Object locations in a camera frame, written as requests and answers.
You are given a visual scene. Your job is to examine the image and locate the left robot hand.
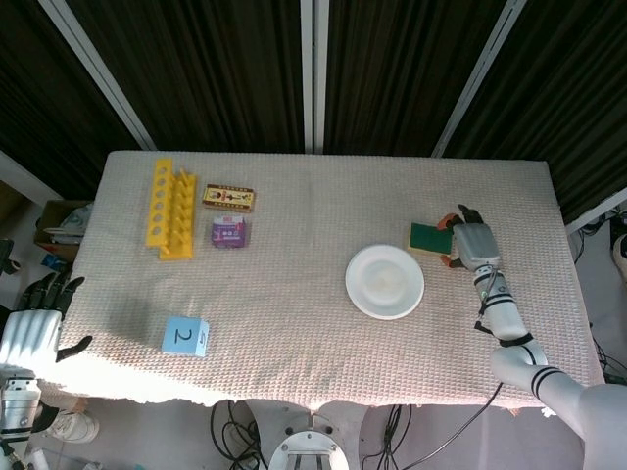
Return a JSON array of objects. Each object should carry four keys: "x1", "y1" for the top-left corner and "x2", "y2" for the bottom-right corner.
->
[{"x1": 0, "y1": 273, "x2": 94, "y2": 370}]

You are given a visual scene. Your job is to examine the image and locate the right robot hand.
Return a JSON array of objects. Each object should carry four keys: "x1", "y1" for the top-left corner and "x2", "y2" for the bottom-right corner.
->
[{"x1": 436, "y1": 204, "x2": 503, "y2": 273}]

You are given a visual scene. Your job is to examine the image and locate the green yellow sponge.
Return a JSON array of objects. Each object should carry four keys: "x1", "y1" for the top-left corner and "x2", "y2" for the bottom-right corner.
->
[{"x1": 406, "y1": 222, "x2": 456, "y2": 256}]

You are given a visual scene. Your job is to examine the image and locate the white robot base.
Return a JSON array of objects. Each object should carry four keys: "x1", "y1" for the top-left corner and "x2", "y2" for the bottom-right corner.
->
[{"x1": 244, "y1": 399, "x2": 369, "y2": 470}]

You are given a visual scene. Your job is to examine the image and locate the white round plate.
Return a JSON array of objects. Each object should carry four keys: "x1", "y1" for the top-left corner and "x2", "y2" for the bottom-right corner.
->
[{"x1": 344, "y1": 244, "x2": 426, "y2": 322}]

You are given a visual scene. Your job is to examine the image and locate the white sneaker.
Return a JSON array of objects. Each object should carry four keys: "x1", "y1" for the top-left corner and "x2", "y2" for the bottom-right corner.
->
[{"x1": 46, "y1": 409, "x2": 101, "y2": 445}]

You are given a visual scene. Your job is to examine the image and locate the cardboard box with items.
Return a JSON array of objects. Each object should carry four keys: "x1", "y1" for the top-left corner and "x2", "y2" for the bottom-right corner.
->
[{"x1": 32, "y1": 199, "x2": 95, "y2": 260}]

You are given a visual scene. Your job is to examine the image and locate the white waffle tablecloth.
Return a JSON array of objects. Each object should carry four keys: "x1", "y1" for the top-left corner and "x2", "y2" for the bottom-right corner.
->
[{"x1": 37, "y1": 150, "x2": 606, "y2": 409}]

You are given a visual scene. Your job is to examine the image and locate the blue number cube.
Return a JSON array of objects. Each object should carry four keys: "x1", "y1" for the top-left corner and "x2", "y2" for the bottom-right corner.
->
[{"x1": 161, "y1": 316, "x2": 212, "y2": 358}]

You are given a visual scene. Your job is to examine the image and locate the yellow plastic rack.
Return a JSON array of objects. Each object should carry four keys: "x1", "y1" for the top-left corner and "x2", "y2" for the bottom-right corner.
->
[{"x1": 144, "y1": 158, "x2": 199, "y2": 261}]

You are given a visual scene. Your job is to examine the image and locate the purple packet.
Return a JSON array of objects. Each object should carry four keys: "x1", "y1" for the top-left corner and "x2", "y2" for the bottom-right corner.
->
[{"x1": 211, "y1": 215, "x2": 254, "y2": 249}]

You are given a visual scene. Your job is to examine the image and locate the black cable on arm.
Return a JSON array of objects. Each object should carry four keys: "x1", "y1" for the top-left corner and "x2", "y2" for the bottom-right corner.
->
[{"x1": 472, "y1": 267, "x2": 505, "y2": 336}]

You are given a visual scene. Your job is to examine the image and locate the black floor cables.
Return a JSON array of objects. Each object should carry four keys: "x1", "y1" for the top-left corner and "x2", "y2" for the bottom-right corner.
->
[{"x1": 210, "y1": 399, "x2": 261, "y2": 470}]

